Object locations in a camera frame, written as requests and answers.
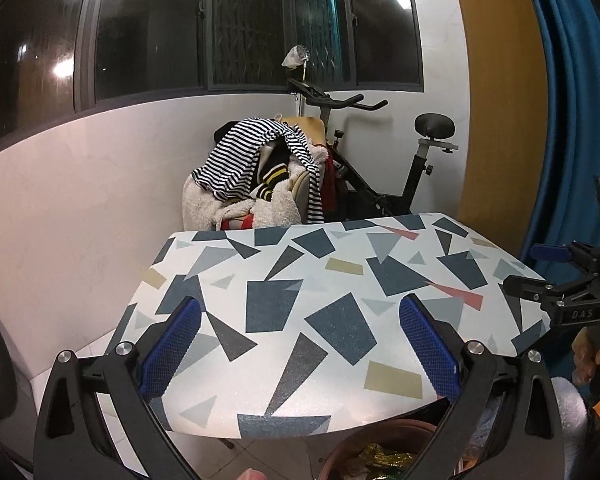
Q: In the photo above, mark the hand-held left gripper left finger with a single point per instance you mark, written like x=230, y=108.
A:
x=172, y=347

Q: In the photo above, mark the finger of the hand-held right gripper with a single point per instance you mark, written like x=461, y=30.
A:
x=530, y=287
x=550, y=252

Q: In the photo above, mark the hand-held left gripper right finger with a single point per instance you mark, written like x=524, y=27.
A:
x=430, y=347

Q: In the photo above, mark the gold foil wrapper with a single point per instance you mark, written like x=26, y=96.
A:
x=387, y=461

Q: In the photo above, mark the brown round bin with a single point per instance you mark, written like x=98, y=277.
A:
x=345, y=455

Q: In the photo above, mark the person's right hand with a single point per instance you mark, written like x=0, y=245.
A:
x=582, y=360

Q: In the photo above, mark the person's white fleece clothing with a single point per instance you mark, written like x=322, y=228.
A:
x=570, y=425

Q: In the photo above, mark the black exercise bike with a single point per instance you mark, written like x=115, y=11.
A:
x=417, y=160

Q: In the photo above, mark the blue curtain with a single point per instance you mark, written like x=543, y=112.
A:
x=575, y=85

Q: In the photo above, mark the red garment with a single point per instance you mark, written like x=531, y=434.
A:
x=330, y=185

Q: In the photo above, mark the black jacket with yellow stripes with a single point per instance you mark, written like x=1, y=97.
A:
x=270, y=175

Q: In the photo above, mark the yellow wooden chair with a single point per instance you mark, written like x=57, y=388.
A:
x=310, y=127

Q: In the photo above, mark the dark framed window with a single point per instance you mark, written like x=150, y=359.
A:
x=150, y=35

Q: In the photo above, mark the white object on stand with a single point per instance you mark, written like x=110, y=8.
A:
x=294, y=57

